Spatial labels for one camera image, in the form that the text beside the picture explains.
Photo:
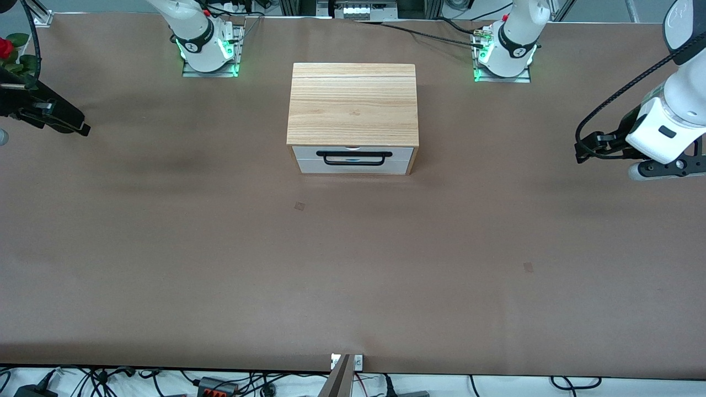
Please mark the white drawer with wooden bottom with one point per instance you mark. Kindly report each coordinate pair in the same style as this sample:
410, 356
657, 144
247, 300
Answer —
303, 153

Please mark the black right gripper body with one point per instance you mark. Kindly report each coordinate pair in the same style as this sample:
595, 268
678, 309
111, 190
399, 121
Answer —
12, 101

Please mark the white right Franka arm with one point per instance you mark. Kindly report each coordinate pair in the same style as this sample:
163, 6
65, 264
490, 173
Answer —
194, 36

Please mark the white power strip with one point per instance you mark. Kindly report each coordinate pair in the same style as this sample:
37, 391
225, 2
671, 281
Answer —
361, 11

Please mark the black power adapter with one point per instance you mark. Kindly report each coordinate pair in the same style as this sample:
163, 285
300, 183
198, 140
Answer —
34, 392

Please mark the grey floor box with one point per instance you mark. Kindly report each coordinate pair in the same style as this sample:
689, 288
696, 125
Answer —
412, 393

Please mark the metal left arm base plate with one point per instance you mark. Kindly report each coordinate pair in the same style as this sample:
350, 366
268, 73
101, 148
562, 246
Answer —
518, 79

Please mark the small metal edge bracket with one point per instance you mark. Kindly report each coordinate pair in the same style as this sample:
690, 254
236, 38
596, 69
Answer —
357, 362

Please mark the black connector with orange levers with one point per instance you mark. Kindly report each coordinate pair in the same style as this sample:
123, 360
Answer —
216, 387

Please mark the light wooden drawer cabinet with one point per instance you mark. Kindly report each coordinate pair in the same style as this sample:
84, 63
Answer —
353, 105

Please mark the red artificial rose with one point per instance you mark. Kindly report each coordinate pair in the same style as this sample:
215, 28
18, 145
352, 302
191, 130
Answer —
6, 48

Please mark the wooden camera mount strip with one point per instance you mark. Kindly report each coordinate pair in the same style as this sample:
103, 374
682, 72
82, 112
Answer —
336, 383

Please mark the black cylindrical vase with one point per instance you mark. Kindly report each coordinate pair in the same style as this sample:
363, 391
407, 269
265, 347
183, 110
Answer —
66, 110

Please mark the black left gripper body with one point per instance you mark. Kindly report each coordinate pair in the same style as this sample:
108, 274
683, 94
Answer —
619, 137

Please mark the aluminium corner profile bracket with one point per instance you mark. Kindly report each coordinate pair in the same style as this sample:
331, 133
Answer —
44, 19

